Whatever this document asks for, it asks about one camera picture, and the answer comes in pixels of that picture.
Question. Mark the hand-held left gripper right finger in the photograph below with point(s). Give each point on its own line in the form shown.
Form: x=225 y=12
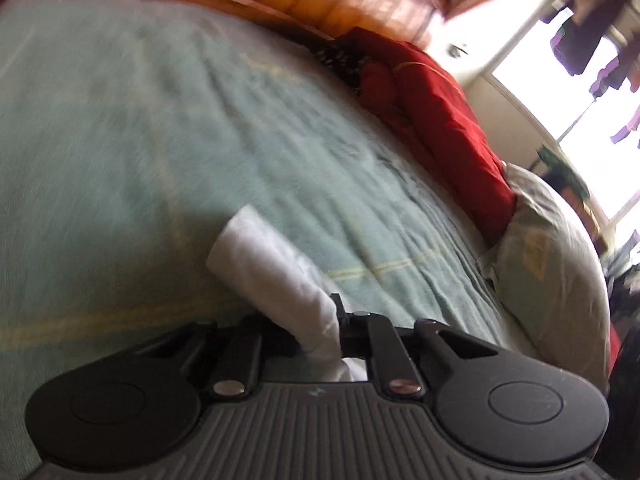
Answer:
x=352 y=332

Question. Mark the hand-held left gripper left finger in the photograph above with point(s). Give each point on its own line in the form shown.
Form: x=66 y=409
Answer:
x=250 y=332

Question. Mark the white printed t-shirt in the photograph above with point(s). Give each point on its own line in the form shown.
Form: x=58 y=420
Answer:
x=275 y=270

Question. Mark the grey pillow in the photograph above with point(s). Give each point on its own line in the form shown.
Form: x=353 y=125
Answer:
x=550 y=270

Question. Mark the green checked bed blanket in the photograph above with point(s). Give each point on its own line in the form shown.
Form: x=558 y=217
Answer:
x=150 y=135

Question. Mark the red folded quilt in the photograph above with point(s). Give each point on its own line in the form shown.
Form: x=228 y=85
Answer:
x=440 y=120

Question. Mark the cardboard box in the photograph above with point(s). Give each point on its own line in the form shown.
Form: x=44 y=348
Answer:
x=590 y=217

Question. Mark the green folding table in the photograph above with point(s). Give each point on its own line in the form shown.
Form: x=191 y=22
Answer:
x=565 y=170

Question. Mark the window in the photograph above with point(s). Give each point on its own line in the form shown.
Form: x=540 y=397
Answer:
x=575 y=110

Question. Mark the dark hanging laundry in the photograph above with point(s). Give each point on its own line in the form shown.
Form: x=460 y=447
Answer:
x=590 y=35

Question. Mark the metal wall hook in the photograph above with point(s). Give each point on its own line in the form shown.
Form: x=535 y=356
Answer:
x=457 y=50

